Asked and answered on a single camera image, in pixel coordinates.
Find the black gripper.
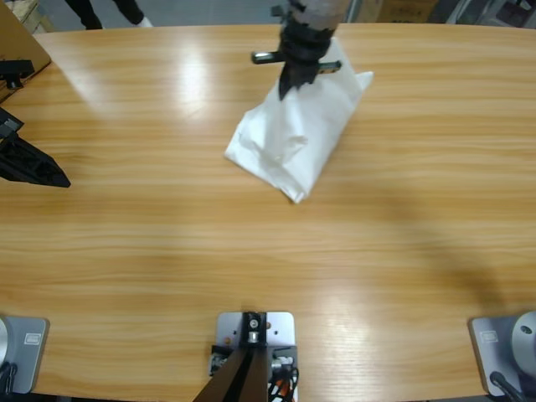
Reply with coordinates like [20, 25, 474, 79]
[250, 18, 343, 101]
[0, 106, 71, 188]

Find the white t-shirt with small print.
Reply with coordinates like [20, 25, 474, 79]
[224, 37, 374, 205]

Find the brown cardboard box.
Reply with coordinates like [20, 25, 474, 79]
[358, 0, 432, 23]

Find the wooden crate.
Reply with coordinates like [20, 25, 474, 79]
[18, 0, 55, 34]

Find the bystander in dark trousers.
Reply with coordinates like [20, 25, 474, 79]
[64, 0, 154, 29]

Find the dark machinery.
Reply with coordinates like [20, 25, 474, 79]
[430, 0, 536, 29]

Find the grey base plate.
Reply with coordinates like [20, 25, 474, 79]
[0, 316, 50, 395]
[467, 309, 536, 398]

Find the black base cable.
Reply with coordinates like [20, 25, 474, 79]
[489, 370, 523, 399]
[0, 363, 18, 393]

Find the white mount block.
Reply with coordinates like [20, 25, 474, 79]
[214, 310, 299, 402]

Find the orange cable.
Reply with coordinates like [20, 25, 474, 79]
[267, 374, 299, 402]

